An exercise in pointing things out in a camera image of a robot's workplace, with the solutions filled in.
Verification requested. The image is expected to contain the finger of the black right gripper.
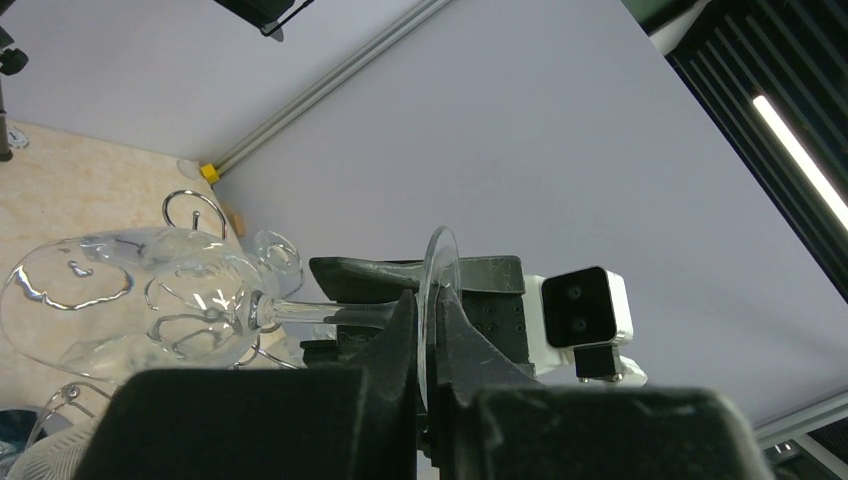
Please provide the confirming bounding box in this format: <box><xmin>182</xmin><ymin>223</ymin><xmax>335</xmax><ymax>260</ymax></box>
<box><xmin>309</xmin><ymin>257</ymin><xmax>424</xmax><ymax>304</ymax></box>

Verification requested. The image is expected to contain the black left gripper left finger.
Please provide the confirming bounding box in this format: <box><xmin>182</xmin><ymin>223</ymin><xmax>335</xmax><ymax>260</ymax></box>
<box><xmin>75</xmin><ymin>292</ymin><xmax>418</xmax><ymax>479</ymax></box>

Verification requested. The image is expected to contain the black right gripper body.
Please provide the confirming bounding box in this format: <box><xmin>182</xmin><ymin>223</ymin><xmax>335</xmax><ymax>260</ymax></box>
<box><xmin>301</xmin><ymin>254</ymin><xmax>538</xmax><ymax>379</ymax></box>

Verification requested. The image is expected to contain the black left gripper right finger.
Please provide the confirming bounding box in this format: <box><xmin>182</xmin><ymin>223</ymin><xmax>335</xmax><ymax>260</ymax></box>
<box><xmin>427</xmin><ymin>287</ymin><xmax>773</xmax><ymax>479</ymax></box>

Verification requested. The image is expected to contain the clear wine glass back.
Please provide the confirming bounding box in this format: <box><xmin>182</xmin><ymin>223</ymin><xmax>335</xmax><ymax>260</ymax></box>
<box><xmin>0</xmin><ymin>226</ymin><xmax>463</xmax><ymax>412</ymax></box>

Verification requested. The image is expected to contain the chrome wine glass rack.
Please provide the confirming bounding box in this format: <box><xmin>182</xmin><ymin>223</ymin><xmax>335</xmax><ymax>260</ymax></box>
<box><xmin>44</xmin><ymin>189</ymin><xmax>303</xmax><ymax>416</ymax></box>

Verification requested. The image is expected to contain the small round metal disc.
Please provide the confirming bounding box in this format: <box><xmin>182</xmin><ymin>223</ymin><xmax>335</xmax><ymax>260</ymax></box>
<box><xmin>7</xmin><ymin>126</ymin><xmax>30</xmax><ymax>149</ymax></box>

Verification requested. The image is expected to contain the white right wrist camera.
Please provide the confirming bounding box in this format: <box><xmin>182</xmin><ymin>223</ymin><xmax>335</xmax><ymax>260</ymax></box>
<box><xmin>522</xmin><ymin>266</ymin><xmax>648</xmax><ymax>388</ymax></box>

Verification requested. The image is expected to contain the yellow corner bracket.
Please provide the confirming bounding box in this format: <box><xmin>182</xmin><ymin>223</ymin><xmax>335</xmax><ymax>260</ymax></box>
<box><xmin>199</xmin><ymin>164</ymin><xmax>220</xmax><ymax>185</ymax></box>

